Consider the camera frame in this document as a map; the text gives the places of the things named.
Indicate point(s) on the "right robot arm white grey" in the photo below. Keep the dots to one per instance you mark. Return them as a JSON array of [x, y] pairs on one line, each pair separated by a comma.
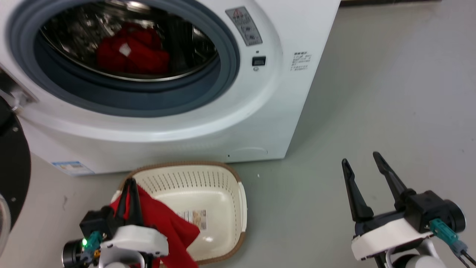
[[412, 258]]

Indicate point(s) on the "white front-load washing machine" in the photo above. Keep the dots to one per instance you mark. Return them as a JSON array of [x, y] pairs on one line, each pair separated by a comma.
[[260, 111]]

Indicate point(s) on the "black door latch socket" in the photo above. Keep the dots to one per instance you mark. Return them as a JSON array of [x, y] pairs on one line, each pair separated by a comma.
[[259, 60]]

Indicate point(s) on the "black round washer door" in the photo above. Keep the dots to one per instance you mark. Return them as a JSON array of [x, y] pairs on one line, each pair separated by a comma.
[[13, 163]]

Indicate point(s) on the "barcode sticker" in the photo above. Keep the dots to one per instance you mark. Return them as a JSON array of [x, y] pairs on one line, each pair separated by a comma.
[[195, 219]]

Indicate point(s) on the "red garment with white tag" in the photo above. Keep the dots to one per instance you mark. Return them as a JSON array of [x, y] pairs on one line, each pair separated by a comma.
[[141, 56]]

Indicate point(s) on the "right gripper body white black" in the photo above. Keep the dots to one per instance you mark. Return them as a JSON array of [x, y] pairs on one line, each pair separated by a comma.
[[401, 227]]

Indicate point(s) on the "grey warning sticker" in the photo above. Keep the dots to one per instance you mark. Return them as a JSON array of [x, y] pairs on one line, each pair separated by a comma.
[[244, 26]]

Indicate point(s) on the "cream perforated laundry basket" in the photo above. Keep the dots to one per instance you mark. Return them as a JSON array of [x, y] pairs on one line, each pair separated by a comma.
[[219, 201]]

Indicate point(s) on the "blue energy label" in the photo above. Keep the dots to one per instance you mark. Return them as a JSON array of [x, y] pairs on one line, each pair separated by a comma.
[[72, 168]]

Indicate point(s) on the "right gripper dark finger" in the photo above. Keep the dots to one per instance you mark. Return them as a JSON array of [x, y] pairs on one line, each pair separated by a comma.
[[355, 193], [392, 178]]

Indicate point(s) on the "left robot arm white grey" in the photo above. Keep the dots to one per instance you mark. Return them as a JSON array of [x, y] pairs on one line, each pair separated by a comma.
[[122, 260]]

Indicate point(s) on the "red cloth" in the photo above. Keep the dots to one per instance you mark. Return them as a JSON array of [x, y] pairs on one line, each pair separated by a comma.
[[171, 223]]

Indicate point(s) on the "metal door hinge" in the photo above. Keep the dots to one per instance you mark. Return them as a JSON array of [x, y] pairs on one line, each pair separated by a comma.
[[16, 95]]

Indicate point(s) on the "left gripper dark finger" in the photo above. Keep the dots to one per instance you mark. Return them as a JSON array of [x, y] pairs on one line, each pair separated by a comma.
[[122, 204], [135, 208]]

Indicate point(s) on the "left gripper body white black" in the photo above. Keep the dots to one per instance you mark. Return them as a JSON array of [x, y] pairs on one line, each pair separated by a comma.
[[137, 240]]

